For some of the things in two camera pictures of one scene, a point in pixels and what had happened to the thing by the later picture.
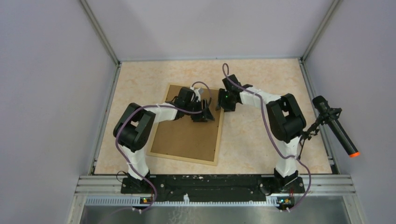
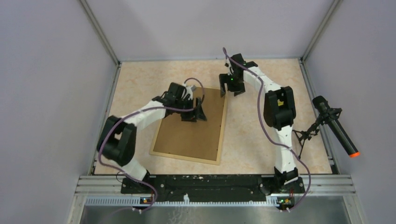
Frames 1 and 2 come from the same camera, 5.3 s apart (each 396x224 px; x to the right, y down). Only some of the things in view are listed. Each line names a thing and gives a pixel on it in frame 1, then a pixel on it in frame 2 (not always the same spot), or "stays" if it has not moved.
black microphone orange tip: x=322 y=104 stays
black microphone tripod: x=314 y=129 stays
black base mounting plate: x=213 y=188 stays
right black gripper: x=222 y=103 to x=223 y=79
